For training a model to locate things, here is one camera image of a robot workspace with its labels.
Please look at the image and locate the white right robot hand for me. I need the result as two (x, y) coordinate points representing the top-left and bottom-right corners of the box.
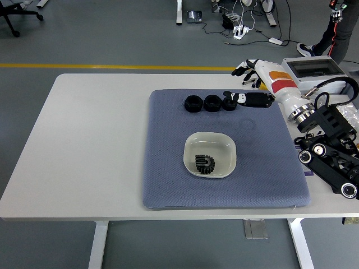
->
(223, 58), (309, 114)

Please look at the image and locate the black power brick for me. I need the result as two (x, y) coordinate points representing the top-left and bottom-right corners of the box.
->
(222, 13), (235, 29)

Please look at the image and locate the person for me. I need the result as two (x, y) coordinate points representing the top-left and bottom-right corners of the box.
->
(296, 0), (359, 64)

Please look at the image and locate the large black hex nut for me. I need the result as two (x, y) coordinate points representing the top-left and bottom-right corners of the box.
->
(203, 94), (223, 112)
(184, 95), (202, 113)

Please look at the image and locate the black desk phone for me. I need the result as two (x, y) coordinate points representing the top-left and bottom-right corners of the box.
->
(186, 10), (203, 24)

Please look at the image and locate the grey electrical enclosure box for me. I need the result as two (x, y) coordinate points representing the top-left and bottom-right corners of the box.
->
(281, 55), (349, 88)

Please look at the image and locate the metal floor plate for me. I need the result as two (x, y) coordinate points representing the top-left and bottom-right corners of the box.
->
(243, 219), (268, 240)

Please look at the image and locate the white power strip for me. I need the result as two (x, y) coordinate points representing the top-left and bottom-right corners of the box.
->
(233, 24), (251, 40)

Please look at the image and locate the large black gear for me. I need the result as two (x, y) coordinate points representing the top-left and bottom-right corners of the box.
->
(195, 155), (216, 176)

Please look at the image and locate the white table leg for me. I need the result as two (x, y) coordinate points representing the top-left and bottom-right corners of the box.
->
(88, 220), (109, 269)
(287, 218), (315, 269)

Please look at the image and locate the black office chair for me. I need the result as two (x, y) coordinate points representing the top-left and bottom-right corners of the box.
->
(0, 0), (44, 38)

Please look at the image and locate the blue-grey padded mat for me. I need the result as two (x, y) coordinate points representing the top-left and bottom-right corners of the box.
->
(141, 89), (311, 211)

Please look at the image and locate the small black hex nut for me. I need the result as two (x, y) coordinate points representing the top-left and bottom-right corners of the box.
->
(223, 96), (238, 112)

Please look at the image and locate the white square dish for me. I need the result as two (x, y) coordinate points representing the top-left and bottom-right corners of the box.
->
(183, 131), (237, 179)

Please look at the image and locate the bag of clear parts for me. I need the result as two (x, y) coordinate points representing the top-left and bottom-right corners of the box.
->
(339, 105), (359, 131)

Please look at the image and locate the black floor cable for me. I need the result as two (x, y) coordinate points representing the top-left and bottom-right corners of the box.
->
(223, 27), (302, 48)

